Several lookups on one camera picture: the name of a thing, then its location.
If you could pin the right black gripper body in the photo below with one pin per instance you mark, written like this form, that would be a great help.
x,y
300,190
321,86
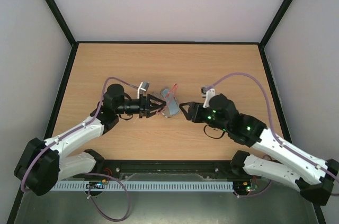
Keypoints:
x,y
195,112

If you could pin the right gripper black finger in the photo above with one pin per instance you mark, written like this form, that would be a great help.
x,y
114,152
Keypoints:
x,y
188,104
187,111

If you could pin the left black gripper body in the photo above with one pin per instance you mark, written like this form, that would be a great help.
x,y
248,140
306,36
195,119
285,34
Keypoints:
x,y
141,108

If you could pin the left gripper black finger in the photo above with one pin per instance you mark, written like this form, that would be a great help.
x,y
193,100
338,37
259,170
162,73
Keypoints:
x,y
155,101
153,109

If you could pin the striped sunglasses case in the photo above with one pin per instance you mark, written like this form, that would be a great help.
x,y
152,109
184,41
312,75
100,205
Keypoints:
x,y
169,105

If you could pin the blue cleaning cloth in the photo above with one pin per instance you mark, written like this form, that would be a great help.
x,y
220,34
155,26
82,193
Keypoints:
x,y
172,106

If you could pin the red transparent sunglasses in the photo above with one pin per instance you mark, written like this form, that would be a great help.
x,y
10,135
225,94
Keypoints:
x,y
168,97

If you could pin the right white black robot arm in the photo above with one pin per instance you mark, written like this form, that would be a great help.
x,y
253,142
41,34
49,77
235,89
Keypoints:
x,y
312,177

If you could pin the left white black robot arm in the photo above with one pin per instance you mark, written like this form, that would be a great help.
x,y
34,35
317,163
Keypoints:
x,y
45,162

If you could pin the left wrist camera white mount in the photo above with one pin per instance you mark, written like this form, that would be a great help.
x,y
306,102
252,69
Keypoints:
x,y
142,89

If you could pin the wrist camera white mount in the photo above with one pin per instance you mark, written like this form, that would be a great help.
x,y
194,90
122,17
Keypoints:
x,y
207,95
142,89

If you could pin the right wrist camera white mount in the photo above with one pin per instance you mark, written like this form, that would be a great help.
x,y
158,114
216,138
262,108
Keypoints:
x,y
207,95

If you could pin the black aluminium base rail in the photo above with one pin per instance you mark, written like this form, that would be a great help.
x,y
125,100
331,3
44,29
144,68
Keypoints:
x,y
214,169

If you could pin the light blue slotted cable duct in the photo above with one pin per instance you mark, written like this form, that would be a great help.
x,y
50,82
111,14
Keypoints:
x,y
145,186

